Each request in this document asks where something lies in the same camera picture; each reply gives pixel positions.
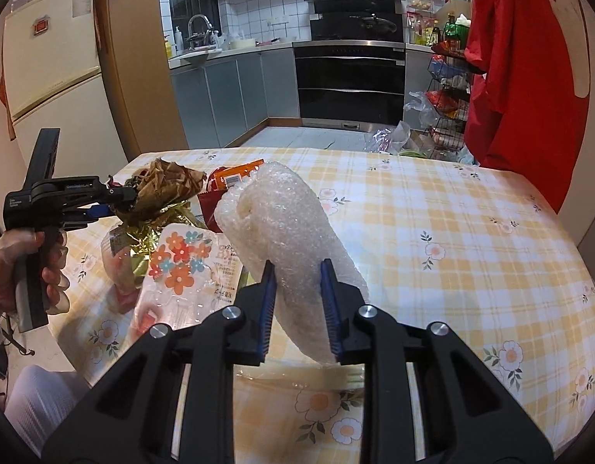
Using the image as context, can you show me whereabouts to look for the clear bubble wrap roll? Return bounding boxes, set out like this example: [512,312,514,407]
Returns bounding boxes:
[214,160,372,366]

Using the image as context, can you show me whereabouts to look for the black built-in oven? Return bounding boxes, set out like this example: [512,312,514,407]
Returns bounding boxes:
[292,41,407,129]

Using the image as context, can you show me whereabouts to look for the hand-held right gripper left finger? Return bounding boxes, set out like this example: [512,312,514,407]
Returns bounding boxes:
[41,259,279,464]

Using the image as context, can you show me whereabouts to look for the floral clear plastic bag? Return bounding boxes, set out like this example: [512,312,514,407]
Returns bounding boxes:
[132,222,253,338]

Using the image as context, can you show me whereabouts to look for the red foil packet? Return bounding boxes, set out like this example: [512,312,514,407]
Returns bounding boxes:
[198,185,231,234]

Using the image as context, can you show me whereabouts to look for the cream refrigerator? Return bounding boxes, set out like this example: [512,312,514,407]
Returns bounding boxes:
[0,0,130,181]

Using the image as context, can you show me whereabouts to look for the red hanging cloth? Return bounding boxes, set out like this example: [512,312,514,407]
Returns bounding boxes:
[464,0,591,214]

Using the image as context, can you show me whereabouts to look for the grey kitchen cabinets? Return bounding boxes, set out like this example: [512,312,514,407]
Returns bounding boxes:
[168,49,301,148]

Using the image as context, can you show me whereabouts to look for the group of condiment bottles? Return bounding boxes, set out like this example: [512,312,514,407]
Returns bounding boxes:
[406,0,472,48]

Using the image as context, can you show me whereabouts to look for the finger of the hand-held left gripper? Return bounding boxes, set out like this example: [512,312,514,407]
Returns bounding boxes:
[60,202,134,227]
[92,177,140,205]

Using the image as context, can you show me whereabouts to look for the black wire storage rack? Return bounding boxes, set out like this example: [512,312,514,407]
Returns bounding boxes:
[425,40,473,154]

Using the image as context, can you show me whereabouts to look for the black range hood stove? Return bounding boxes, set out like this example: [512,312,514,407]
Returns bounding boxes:
[304,0,405,42]

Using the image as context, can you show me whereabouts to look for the person's grey trouser leg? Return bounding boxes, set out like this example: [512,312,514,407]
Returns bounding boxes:
[4,364,93,458]

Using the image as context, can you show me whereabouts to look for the gold foil wrapper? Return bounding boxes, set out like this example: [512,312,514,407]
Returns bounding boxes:
[115,200,202,261]

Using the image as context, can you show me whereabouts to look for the orange snack packet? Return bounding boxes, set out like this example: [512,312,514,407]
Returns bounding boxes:
[207,160,268,192]

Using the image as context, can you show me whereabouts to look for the clear plastic packaging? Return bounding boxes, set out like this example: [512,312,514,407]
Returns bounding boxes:
[100,226,149,313]

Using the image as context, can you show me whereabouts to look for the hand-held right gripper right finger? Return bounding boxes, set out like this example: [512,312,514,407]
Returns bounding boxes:
[321,258,554,464]

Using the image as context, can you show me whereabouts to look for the person's left hand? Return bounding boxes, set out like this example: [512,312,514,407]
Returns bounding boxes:
[0,230,71,324]

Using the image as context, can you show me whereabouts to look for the chrome sink faucet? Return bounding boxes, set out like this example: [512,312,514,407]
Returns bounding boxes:
[186,14,212,50]

